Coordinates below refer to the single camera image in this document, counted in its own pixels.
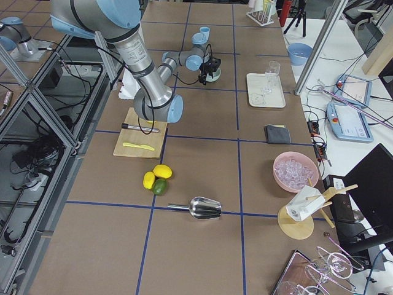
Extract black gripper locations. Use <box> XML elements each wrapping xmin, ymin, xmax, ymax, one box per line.
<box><xmin>198</xmin><ymin>57</ymin><xmax>221</xmax><ymax>85</ymax></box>

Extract green ceramic bowl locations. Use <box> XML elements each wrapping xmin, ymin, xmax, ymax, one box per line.
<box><xmin>206</xmin><ymin>68</ymin><xmax>222</xmax><ymax>83</ymax></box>

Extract light blue plastic cup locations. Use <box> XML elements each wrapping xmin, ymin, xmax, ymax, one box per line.
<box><xmin>200</xmin><ymin>26</ymin><xmax>211</xmax><ymax>42</ymax></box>

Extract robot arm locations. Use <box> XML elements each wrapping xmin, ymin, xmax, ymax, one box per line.
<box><xmin>51</xmin><ymin>0</ymin><xmax>221</xmax><ymax>123</ymax></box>

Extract blue bowl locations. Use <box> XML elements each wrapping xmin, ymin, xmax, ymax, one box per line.
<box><xmin>287</xmin><ymin>43</ymin><xmax>313</xmax><ymax>66</ymax></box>

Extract pink bowl with ice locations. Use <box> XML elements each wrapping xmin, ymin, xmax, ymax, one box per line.
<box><xmin>273</xmin><ymin>151</ymin><xmax>319</xmax><ymax>192</ymax></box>

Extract metal ice scoop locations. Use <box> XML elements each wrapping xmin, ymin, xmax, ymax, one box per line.
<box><xmin>167</xmin><ymin>196</ymin><xmax>222</xmax><ymax>219</ymax></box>

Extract white bear tray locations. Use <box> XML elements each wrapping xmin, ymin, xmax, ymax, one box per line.
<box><xmin>246</xmin><ymin>73</ymin><xmax>286</xmax><ymax>108</ymax></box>

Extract clear wine glass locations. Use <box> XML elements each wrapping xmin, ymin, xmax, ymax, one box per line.
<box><xmin>262</xmin><ymin>61</ymin><xmax>281</xmax><ymax>94</ymax></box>

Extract grey folded cloth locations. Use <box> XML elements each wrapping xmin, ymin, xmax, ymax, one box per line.
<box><xmin>264</xmin><ymin>124</ymin><xmax>292</xmax><ymax>144</ymax></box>

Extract wooden cutting board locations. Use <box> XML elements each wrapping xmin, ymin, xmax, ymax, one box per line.
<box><xmin>113</xmin><ymin>108</ymin><xmax>167</xmax><ymax>159</ymax></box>

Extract yellow plastic knife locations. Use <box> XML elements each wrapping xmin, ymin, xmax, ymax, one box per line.
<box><xmin>122</xmin><ymin>142</ymin><xmax>155</xmax><ymax>151</ymax></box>

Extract red cylinder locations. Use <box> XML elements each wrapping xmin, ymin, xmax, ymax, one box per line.
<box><xmin>279</xmin><ymin>0</ymin><xmax>292</xmax><ymax>28</ymax></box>

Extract yellow lemon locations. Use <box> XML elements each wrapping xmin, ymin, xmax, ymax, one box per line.
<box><xmin>142</xmin><ymin>171</ymin><xmax>156</xmax><ymax>190</ymax></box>
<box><xmin>152</xmin><ymin>164</ymin><xmax>173</xmax><ymax>179</ymax></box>

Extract black tripod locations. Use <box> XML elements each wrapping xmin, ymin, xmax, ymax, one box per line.
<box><xmin>283</xmin><ymin>0</ymin><xmax>307</xmax><ymax>37</ymax></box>

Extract green lime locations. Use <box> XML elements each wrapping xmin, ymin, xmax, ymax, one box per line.
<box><xmin>152</xmin><ymin>178</ymin><xmax>168</xmax><ymax>195</ymax></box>

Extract near teach pendant tablet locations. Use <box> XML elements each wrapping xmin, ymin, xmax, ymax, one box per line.
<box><xmin>327</xmin><ymin>103</ymin><xmax>374</xmax><ymax>143</ymax></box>

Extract teach pendant tablet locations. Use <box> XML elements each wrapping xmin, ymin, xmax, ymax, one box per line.
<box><xmin>333</xmin><ymin>74</ymin><xmax>372</xmax><ymax>108</ymax></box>
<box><xmin>327</xmin><ymin>103</ymin><xmax>374</xmax><ymax>143</ymax></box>

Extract far teach pendant tablet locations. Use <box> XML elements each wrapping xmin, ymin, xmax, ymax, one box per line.
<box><xmin>333</xmin><ymin>74</ymin><xmax>372</xmax><ymax>108</ymax></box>

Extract white paper carton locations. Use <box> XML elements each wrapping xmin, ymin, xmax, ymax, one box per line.
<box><xmin>286</xmin><ymin>186</ymin><xmax>325</xmax><ymax>222</ymax></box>

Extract wooden cup stand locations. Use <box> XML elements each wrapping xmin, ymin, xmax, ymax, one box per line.
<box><xmin>278</xmin><ymin>184</ymin><xmax>358</xmax><ymax>240</ymax></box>

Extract black monitor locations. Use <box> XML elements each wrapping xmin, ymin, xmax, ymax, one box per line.
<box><xmin>331</xmin><ymin>143</ymin><xmax>392</xmax><ymax>254</ymax></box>

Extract wine glass rack tray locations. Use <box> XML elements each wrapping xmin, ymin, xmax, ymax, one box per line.
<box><xmin>271</xmin><ymin>246</ymin><xmax>364</xmax><ymax>294</ymax></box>

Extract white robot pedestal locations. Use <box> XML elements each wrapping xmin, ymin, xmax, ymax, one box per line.
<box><xmin>118</xmin><ymin>0</ymin><xmax>148</xmax><ymax>101</ymax></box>

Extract white wire cup rack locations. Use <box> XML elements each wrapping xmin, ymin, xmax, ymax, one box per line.
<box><xmin>246</xmin><ymin>0</ymin><xmax>276</xmax><ymax>26</ymax></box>

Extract aluminium frame post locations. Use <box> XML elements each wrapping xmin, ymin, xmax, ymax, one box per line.
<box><xmin>294</xmin><ymin>0</ymin><xmax>349</xmax><ymax>95</ymax></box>

